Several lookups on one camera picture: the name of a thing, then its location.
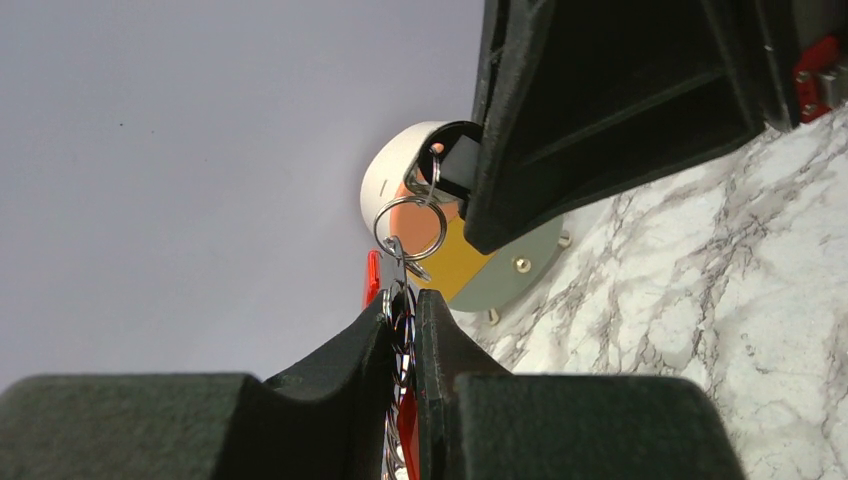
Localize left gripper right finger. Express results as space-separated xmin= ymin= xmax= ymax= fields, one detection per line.
xmin=415 ymin=290 xmax=744 ymax=479

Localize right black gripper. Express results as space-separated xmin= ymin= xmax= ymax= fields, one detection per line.
xmin=464 ymin=1 xmax=847 ymax=253

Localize silver spiral keyring holder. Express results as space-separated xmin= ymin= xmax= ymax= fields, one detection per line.
xmin=379 ymin=236 xmax=418 ymax=479

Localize large silver split ring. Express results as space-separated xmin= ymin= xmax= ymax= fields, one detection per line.
xmin=372 ymin=195 xmax=449 ymax=263

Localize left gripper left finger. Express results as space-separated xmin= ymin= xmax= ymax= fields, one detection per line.
xmin=1 ymin=293 xmax=394 ymax=479

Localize red round key tag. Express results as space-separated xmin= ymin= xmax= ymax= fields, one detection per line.
xmin=362 ymin=250 xmax=381 ymax=308

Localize red oval key tag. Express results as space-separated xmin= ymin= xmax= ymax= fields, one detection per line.
xmin=396 ymin=388 xmax=420 ymax=480

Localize black head silver key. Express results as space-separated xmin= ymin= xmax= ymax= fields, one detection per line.
xmin=404 ymin=120 xmax=483 ymax=203

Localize round tricolour drawer box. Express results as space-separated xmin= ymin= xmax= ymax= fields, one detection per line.
xmin=360 ymin=122 xmax=571 ymax=322

